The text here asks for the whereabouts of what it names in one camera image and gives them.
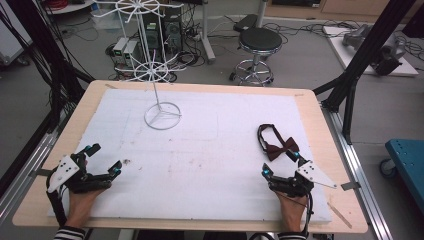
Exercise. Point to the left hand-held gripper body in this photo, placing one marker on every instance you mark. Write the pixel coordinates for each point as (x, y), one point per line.
(64, 171)

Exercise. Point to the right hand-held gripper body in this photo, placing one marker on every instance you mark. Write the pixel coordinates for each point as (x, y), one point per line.
(315, 175)

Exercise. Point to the dark red bow tie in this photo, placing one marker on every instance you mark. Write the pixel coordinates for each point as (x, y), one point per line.
(275, 150)

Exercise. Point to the person's left hand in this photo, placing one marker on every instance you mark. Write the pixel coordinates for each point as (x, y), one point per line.
(80, 206)

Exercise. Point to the person's right hand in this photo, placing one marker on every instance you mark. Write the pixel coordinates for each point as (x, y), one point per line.
(292, 210)

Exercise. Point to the grey metal clip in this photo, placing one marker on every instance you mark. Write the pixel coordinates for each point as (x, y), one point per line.
(350, 185)
(41, 172)

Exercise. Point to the thin wooden stick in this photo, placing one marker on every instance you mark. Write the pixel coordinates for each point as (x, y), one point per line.
(340, 215)

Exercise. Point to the person's left striped sleeve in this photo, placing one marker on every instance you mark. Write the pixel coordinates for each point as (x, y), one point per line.
(69, 233)

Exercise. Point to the person's striped sleeve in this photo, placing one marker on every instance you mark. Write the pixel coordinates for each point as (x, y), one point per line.
(69, 233)
(292, 236)

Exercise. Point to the person's right striped sleeve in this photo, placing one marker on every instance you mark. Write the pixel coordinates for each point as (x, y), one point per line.
(292, 236)

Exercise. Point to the white foam mat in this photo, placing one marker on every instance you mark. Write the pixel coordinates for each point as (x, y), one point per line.
(200, 166)

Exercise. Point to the blue cart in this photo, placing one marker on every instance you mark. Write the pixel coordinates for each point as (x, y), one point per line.
(408, 163)

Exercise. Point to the small white power unit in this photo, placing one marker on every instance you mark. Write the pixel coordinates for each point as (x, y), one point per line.
(131, 50)
(120, 46)

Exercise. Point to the white floor board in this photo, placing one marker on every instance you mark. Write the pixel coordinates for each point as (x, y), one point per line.
(343, 55)

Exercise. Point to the black round stool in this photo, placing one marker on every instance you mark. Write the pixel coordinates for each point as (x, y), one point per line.
(260, 39)

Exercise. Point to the black computer tower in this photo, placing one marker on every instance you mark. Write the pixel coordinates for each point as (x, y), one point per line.
(152, 35)
(173, 32)

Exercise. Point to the black machine part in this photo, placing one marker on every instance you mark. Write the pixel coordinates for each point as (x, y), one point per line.
(388, 61)

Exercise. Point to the grey machine part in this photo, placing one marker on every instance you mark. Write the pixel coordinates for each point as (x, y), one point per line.
(356, 36)

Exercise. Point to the black flat floor device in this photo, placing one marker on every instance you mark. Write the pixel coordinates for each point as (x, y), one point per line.
(245, 22)

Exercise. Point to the grey desk leg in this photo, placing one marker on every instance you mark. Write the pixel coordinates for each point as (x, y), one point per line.
(207, 33)

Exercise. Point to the aluminium frame rail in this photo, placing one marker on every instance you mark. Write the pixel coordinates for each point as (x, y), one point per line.
(356, 173)
(23, 186)

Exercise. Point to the black frame post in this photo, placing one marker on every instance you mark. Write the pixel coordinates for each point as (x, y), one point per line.
(370, 46)
(40, 43)

